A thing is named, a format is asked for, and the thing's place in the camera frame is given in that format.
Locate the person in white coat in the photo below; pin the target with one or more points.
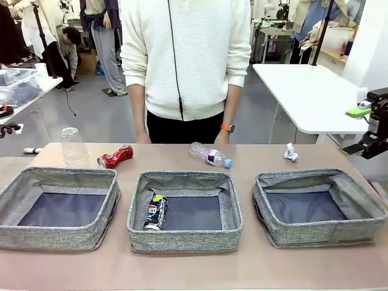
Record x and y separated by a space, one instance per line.
33 27

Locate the figure in dark clothes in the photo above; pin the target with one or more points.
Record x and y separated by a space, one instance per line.
9 39

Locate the person in white sweater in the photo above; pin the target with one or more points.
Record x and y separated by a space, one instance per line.
188 45

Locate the white side table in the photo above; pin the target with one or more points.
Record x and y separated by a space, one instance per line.
30 97

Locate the crushed red soda can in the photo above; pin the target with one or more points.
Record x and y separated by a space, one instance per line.
115 156

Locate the black Pepsi can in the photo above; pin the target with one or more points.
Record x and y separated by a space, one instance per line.
156 212

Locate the person's left forearm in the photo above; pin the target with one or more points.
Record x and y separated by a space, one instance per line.
232 103

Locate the person's right hand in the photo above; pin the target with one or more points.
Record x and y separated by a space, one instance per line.
142 139

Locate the white paper cup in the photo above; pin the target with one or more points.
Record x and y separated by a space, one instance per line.
41 71

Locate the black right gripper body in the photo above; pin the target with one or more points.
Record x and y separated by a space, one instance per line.
379 124

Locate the metal workbench with equipment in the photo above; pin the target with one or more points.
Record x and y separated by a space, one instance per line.
272 39

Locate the person's left hand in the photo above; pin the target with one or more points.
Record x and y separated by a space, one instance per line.
222 138

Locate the clear plastic storage box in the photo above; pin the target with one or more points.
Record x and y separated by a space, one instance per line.
18 82

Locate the black tripod stand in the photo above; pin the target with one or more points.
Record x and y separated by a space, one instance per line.
42 36

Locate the black vertical pole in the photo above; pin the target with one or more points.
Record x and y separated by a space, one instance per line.
322 30

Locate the white marker pen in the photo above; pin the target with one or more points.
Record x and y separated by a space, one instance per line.
32 150

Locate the clear bottle with pink label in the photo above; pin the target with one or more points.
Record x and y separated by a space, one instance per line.
212 156

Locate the crumpled white paper ball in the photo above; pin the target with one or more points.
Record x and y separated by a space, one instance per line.
290 153

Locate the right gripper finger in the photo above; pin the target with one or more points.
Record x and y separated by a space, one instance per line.
359 111
351 149

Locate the grey fabric basket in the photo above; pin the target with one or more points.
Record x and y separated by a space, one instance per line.
182 239
318 233
60 239

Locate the black clamp tool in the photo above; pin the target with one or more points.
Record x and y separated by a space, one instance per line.
9 128

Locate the orange wrist watch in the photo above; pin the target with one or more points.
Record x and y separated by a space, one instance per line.
228 128

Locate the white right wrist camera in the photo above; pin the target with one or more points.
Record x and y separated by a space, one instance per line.
362 95

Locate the brown cardboard box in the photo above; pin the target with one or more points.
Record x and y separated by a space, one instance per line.
88 62

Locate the clear plastic cup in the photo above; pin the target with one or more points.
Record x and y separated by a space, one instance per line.
74 145

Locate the large white table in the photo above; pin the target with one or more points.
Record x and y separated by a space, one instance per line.
303 91

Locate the dressed mannequin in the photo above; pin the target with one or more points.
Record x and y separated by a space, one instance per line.
106 45

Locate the white fabric pile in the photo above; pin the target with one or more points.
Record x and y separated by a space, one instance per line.
333 36

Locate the person's right forearm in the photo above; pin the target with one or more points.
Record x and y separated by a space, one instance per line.
138 112

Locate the person in grey sweater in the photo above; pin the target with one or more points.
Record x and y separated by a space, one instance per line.
71 48

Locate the orange and black roll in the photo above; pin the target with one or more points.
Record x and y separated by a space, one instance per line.
5 110

